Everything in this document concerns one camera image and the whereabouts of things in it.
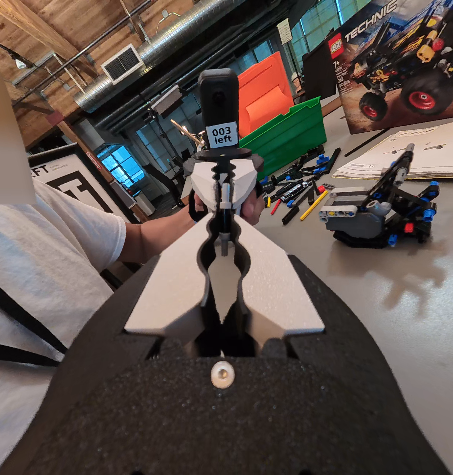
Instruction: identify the black chest harness strap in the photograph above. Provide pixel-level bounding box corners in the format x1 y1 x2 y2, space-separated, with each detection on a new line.
0 276 68 368

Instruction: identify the white air vent grille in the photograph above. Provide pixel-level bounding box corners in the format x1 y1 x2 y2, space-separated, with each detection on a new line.
101 44 145 86

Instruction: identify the person's left hand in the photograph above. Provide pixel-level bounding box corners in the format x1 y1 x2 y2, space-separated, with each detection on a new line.
191 182 266 226

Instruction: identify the silver ventilation duct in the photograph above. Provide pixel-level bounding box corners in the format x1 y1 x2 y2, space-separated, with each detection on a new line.
74 0 249 114

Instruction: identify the partly built lego model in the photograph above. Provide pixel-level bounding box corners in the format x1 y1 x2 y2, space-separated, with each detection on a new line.
318 143 440 249

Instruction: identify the white instruction booklet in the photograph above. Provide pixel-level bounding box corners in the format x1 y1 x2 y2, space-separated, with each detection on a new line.
331 119 453 180

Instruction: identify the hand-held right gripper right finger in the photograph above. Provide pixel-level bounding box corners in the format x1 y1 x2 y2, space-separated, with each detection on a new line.
225 214 326 357

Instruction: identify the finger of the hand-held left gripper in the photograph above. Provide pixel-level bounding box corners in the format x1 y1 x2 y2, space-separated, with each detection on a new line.
189 163 224 210
229 160 258 216

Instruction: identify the orange plastic bin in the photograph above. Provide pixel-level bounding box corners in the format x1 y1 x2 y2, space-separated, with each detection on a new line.
237 51 294 138

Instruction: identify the small grey lego axle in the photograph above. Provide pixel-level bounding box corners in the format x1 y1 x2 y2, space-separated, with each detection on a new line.
218 182 233 257

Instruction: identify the framed black white marker poster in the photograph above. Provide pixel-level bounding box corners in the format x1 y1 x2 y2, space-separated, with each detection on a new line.
27 143 138 223

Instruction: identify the studio light panel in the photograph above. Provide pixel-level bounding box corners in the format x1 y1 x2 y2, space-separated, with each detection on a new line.
151 85 188 115

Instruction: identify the yellow lego axle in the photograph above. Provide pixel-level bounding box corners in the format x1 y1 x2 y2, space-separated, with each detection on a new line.
300 191 328 221

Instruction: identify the monster truck set box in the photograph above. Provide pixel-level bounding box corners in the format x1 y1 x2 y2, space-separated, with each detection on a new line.
325 0 453 135

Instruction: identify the green plastic storage bin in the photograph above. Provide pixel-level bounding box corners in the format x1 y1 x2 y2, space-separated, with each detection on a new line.
238 96 327 182

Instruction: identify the pile of loose lego pieces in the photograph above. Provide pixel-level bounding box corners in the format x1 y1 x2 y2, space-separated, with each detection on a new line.
260 145 341 226

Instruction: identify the long black lego axle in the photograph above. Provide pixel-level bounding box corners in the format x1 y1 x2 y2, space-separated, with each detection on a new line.
344 127 391 157

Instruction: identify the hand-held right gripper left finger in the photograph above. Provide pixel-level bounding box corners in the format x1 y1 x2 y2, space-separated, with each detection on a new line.
124 212 224 357

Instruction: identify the person's left forearm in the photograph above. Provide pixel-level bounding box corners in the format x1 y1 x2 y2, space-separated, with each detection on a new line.
121 208 197 264

